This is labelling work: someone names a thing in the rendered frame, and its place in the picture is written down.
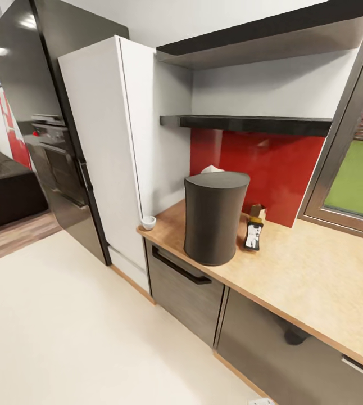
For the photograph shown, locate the paper coffee filter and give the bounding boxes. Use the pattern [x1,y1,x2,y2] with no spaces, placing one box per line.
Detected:
[200,165,224,174]

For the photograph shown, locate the coffee cup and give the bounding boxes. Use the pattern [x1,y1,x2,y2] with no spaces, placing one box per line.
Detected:
[141,217,156,231]

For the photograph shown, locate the bottle of coffee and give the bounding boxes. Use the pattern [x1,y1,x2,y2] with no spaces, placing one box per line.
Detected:
[243,216,264,251]

